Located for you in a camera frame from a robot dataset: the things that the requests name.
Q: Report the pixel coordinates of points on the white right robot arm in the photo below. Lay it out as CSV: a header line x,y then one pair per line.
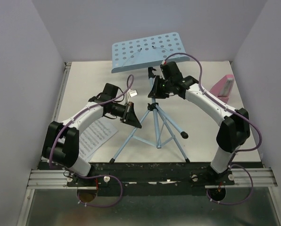
x,y
233,123

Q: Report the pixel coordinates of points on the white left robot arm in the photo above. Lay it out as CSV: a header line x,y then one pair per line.
x,y
62,139

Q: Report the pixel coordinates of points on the aluminium frame rail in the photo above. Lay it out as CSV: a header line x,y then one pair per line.
x,y
51,134

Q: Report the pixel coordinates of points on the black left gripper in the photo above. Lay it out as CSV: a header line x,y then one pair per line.
x,y
129,117

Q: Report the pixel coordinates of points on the pink metronome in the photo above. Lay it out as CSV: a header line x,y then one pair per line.
x,y
222,89

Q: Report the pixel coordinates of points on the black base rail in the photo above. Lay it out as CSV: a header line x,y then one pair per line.
x,y
150,179

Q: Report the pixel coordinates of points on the sheet music pages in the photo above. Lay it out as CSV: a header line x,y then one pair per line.
x,y
94,137

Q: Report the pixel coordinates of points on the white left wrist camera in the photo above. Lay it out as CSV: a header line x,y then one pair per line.
x,y
132,93

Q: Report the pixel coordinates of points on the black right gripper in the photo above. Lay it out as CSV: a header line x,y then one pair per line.
x,y
154,92

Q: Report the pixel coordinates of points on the blue music stand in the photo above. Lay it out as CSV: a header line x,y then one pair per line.
x,y
149,52

